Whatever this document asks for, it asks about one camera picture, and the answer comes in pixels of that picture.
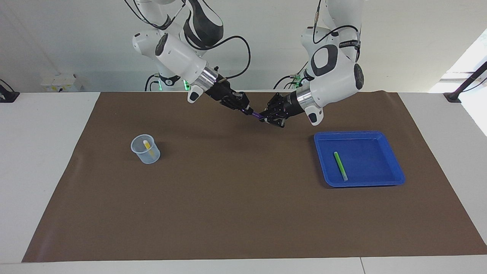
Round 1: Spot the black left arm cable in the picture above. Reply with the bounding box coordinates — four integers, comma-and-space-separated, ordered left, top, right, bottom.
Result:
273, 0, 360, 90

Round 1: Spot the translucent plastic cup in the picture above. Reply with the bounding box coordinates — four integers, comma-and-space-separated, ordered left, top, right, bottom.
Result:
131, 134, 161, 165

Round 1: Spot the brown table mat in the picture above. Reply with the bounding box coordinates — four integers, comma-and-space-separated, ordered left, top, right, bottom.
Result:
22, 90, 487, 263

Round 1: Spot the purple pen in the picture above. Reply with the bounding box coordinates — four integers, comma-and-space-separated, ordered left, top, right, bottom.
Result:
243, 108, 266, 121

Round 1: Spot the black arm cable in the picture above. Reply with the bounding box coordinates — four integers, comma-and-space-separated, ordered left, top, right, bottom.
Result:
273, 0, 360, 90
183, 0, 251, 82

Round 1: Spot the white wall socket box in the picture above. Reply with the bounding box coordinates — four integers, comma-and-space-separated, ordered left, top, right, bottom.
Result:
41, 73, 83, 93

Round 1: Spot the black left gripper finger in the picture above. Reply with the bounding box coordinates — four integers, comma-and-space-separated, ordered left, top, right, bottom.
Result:
259, 93, 283, 117
266, 114, 288, 128

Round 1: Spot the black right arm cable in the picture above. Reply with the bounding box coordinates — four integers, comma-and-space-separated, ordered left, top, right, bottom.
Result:
183, 0, 251, 82

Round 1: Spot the green pen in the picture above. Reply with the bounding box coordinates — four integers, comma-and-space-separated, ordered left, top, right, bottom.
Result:
333, 151, 349, 182

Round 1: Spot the small black table clamp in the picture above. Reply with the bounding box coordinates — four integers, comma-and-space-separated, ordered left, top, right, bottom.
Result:
0, 79, 21, 104

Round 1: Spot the blue plastic tray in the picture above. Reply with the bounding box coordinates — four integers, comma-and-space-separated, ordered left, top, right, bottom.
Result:
314, 131, 406, 188

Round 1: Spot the black clamp with pole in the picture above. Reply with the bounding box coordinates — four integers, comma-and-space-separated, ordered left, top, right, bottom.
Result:
443, 60, 487, 104

